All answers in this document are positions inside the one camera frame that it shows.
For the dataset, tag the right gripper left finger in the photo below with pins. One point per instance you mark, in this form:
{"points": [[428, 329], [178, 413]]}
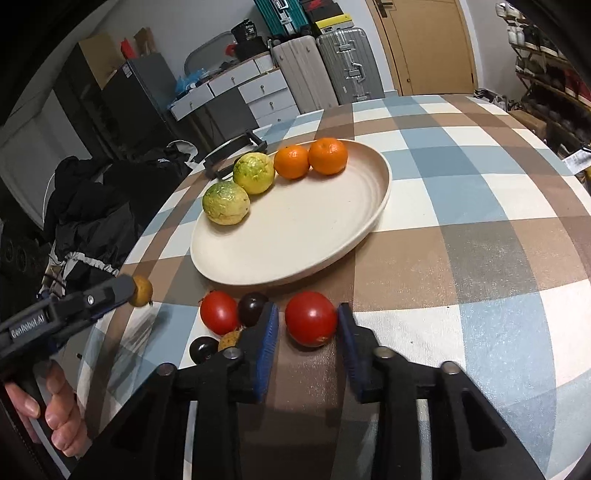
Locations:
{"points": [[183, 423]]}

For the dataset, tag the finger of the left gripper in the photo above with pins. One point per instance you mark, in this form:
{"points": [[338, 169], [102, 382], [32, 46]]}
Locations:
{"points": [[91, 304]]}

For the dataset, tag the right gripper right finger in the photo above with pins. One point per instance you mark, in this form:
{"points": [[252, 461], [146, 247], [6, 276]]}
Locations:
{"points": [[469, 439]]}

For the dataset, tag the brown longan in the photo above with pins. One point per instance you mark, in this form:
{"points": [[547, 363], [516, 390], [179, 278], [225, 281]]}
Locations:
{"points": [[229, 339], [143, 291]]}

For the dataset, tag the dark cherry tomato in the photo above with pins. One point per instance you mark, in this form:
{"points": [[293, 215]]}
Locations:
{"points": [[202, 348], [250, 307]]}

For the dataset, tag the red cherry tomato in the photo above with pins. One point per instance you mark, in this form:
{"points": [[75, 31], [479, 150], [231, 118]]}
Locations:
{"points": [[219, 312], [311, 319]]}

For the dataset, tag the green wrinkled guava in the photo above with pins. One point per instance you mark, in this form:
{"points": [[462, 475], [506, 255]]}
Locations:
{"points": [[225, 203]]}

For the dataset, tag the yellow-green guava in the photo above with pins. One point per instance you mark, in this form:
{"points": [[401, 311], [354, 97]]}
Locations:
{"points": [[254, 172]]}

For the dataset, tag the orange tangerine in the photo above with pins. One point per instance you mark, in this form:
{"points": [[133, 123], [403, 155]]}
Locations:
{"points": [[328, 156], [291, 162]]}

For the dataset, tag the person's left hand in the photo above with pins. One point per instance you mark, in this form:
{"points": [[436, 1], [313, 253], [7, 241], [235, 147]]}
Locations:
{"points": [[62, 414]]}

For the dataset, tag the black clothes pile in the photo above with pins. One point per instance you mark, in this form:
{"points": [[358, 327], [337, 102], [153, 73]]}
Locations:
{"points": [[98, 209]]}

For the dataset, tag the checkered tablecloth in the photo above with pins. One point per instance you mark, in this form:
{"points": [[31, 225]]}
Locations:
{"points": [[482, 257]]}

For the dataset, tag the dark cabinet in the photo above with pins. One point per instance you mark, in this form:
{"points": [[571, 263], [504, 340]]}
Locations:
{"points": [[129, 115]]}

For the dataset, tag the cream round plate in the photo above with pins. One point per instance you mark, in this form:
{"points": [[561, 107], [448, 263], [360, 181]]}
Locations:
{"points": [[297, 228]]}

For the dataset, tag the white drawer desk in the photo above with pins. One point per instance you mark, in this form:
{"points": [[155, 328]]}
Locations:
{"points": [[256, 87]]}

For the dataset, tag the beige suitcase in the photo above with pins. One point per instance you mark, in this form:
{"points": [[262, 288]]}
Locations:
{"points": [[304, 70]]}

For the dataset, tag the teal suitcase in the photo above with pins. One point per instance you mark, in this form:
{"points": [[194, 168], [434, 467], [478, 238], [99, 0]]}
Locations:
{"points": [[283, 17]]}

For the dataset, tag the wooden shoe rack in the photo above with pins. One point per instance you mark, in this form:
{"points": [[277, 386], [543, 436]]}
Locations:
{"points": [[556, 101]]}

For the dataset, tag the silver aluminium suitcase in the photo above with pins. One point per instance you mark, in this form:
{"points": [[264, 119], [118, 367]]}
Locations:
{"points": [[351, 65]]}

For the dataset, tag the stacked shoe boxes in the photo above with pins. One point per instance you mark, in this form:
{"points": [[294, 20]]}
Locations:
{"points": [[326, 15]]}

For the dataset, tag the wooden door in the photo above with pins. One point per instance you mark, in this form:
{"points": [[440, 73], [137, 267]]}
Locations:
{"points": [[427, 45]]}

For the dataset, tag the black plastic frame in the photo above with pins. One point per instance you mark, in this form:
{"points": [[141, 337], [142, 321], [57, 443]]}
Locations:
{"points": [[248, 142]]}

